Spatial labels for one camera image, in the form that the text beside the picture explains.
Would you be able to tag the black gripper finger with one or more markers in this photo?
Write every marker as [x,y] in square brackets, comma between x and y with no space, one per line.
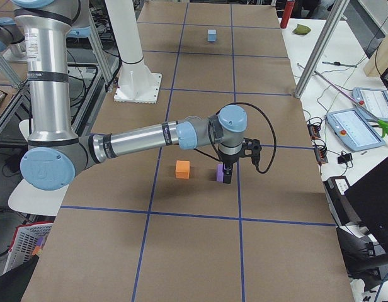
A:
[227,175]

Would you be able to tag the purple block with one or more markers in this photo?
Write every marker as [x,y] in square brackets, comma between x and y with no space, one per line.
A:
[220,173]

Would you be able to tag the light blue block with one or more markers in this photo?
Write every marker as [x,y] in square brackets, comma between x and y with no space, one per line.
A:
[211,35]

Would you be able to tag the orange block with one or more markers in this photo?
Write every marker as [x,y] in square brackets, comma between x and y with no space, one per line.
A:
[182,169]

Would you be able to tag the near teach pendant tablet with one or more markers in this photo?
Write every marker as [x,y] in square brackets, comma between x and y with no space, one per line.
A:
[354,130]

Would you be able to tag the teach pendant tablet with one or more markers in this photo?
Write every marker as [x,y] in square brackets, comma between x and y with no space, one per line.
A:
[354,130]
[373,100]

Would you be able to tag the green bean bag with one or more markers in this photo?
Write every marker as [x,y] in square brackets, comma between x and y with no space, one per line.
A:
[301,30]

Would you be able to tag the black laptop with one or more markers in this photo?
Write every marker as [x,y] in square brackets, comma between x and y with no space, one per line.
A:
[369,198]

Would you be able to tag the far teach pendant tablet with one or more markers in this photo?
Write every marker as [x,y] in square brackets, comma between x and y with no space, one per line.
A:
[373,100]

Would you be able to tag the red bottle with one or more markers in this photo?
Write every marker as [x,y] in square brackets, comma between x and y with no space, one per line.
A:
[287,13]

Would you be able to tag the white chair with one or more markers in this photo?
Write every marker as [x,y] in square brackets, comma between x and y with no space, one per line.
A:
[27,199]

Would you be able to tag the white plastic basket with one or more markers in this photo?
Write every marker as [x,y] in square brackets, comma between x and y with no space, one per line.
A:
[25,239]

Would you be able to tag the green handled grabber tool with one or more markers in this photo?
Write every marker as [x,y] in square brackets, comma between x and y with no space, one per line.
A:
[382,124]

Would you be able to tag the aluminium frame post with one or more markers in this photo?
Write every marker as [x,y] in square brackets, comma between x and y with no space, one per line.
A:
[320,46]

